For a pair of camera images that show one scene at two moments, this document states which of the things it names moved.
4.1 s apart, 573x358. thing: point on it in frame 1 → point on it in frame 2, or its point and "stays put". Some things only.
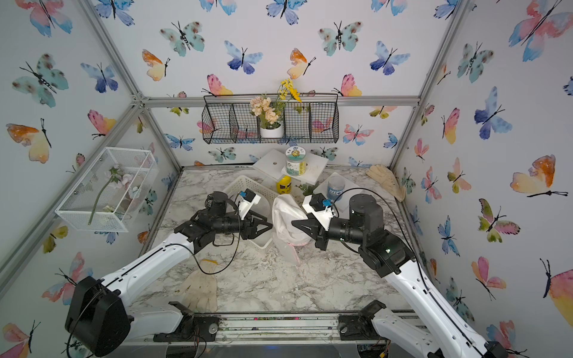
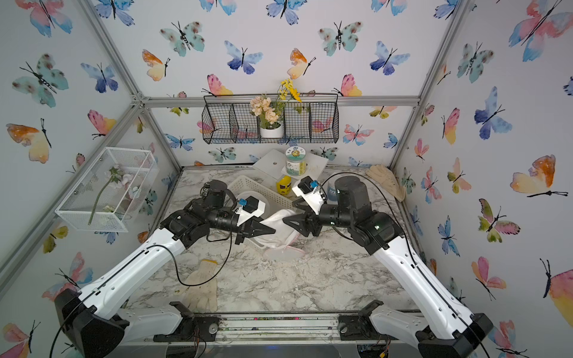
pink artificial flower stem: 113,175 stays put
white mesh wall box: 109,195 stays put
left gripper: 249,227 stays put
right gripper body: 323,239 → 313,221
